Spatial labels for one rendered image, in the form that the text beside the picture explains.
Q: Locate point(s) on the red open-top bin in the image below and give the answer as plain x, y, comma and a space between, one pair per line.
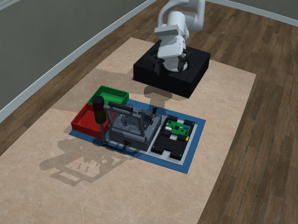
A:
84, 122

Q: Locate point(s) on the green circuit board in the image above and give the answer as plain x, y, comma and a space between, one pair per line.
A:
177, 128

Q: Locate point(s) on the green bin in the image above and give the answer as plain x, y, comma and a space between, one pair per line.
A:
111, 94

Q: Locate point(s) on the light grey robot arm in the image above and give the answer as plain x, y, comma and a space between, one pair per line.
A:
180, 22

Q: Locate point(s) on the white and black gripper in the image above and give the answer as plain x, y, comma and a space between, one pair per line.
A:
172, 49

